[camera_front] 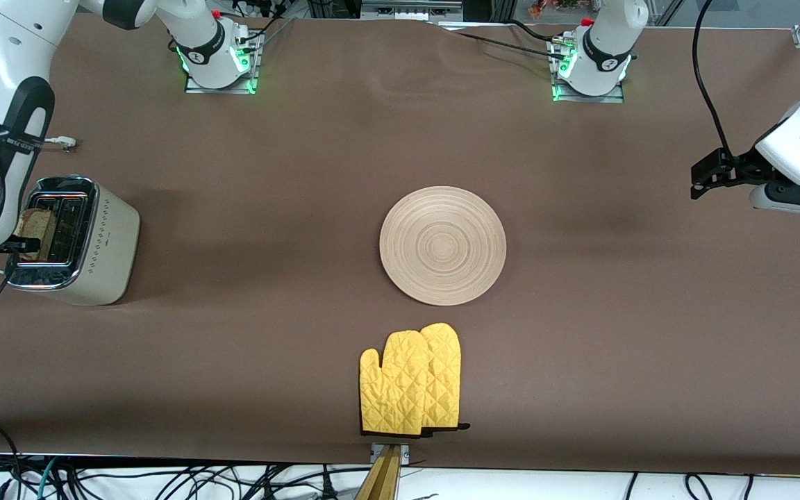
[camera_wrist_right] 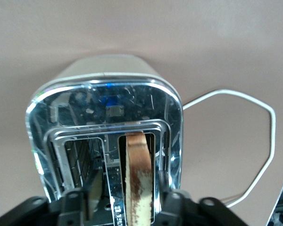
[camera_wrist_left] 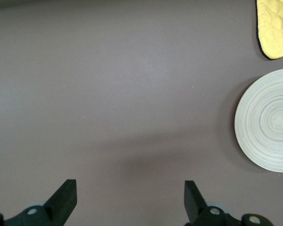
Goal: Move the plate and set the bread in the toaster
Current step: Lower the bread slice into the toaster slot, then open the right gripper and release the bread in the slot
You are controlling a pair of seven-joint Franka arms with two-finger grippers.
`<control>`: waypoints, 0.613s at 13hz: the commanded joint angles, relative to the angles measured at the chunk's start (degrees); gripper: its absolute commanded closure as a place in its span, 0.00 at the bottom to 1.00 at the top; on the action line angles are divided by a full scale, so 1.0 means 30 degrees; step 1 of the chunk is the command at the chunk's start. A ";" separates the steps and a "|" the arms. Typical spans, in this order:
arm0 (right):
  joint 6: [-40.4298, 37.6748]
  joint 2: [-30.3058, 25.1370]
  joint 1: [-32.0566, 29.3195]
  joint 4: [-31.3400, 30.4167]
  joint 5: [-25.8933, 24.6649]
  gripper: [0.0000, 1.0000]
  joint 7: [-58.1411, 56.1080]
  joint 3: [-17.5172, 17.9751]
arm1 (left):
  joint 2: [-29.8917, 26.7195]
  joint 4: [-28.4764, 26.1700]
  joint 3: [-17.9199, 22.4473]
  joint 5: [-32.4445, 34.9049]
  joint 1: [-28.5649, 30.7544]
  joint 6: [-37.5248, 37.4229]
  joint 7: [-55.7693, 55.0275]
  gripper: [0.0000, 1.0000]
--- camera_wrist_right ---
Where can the cream and chrome toaster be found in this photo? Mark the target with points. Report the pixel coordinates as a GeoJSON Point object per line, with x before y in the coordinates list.
{"type": "Point", "coordinates": [108, 70]}

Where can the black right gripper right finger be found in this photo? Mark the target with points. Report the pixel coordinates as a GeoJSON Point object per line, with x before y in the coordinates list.
{"type": "Point", "coordinates": [174, 209]}

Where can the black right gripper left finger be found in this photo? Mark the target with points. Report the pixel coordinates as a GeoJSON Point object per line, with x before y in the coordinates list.
{"type": "Point", "coordinates": [74, 209]}

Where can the slice of brown-crust bread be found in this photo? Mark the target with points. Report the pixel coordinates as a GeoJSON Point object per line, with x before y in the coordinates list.
{"type": "Point", "coordinates": [138, 164]}

